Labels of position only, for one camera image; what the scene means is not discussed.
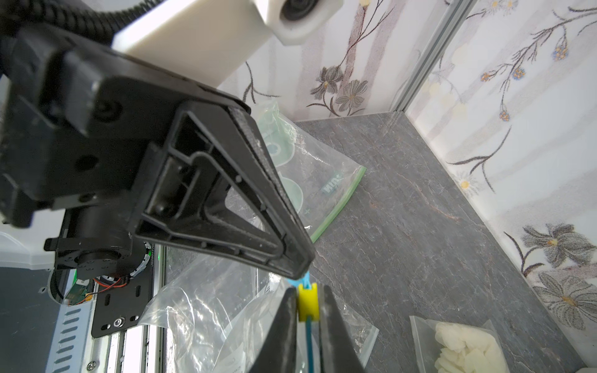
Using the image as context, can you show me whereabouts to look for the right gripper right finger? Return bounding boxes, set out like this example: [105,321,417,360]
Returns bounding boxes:
[319,285,365,373]

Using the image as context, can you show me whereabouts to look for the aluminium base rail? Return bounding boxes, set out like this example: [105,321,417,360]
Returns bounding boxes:
[0,223,165,373]

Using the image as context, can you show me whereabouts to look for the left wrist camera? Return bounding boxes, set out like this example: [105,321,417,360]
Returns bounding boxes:
[111,0,344,88]

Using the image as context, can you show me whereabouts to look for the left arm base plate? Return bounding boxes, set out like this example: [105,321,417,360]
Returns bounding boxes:
[44,207,154,338]

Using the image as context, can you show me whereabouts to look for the blue zip bag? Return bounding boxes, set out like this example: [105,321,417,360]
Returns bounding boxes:
[212,276,379,372]

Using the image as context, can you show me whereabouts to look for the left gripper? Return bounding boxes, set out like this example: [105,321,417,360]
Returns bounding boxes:
[1,23,245,228]

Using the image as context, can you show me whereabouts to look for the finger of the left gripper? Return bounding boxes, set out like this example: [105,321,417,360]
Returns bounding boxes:
[129,101,315,279]

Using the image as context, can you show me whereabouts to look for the green zip bag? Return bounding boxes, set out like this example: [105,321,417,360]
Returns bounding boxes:
[252,100,366,242]

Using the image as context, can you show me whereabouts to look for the small bag white pieces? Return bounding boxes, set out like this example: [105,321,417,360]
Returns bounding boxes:
[410,315,509,372]

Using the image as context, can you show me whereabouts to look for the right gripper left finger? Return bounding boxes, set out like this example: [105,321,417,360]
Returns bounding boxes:
[250,288,298,373]

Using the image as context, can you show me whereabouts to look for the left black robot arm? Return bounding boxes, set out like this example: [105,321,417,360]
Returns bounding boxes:
[1,1,339,279]

